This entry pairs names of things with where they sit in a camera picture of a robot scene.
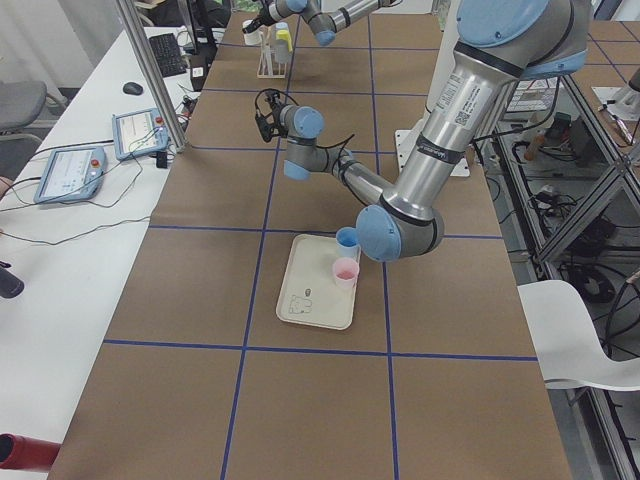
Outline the yellow plastic cup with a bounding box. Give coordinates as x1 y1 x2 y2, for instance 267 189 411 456
275 29 292 51

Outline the black monitor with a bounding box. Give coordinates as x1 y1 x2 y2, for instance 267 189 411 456
189 1 231 92

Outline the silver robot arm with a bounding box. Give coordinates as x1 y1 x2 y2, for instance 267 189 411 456
255 0 593 262
242 0 400 46

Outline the cream serving tray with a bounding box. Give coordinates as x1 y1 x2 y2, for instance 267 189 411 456
276 234 357 330

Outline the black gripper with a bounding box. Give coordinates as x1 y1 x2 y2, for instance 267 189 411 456
259 104 293 140
249 7 275 30

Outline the black keyboard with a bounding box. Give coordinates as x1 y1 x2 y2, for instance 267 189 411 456
148 33 187 78

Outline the teach pendant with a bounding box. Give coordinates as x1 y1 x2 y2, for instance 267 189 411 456
33 146 107 204
111 108 169 161

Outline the white chair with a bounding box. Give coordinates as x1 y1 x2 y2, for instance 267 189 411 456
517 280 639 391

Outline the cream plastic cup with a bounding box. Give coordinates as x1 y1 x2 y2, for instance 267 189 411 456
242 20 261 46

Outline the far teach pendant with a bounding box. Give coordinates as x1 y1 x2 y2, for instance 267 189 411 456
111 108 169 161

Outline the aluminium frame post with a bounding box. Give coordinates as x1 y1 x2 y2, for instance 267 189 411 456
115 0 186 153

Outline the black computer mouse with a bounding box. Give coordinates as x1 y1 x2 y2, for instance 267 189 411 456
122 82 144 96

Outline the light blue plastic cup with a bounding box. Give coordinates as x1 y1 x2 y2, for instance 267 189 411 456
335 226 360 260

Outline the grey plastic cup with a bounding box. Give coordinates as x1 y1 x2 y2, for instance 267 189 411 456
273 39 292 65

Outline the red cylinder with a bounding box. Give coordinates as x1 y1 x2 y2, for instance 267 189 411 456
1 433 61 473

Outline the near teach pendant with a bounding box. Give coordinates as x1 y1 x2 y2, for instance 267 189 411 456
33 146 107 204

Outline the pink plastic cup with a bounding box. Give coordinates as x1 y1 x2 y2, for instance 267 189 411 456
332 257 360 290

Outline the white wire cup rack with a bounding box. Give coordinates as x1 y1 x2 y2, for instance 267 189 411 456
257 24 293 79

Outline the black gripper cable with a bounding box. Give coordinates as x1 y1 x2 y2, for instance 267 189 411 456
319 132 357 161

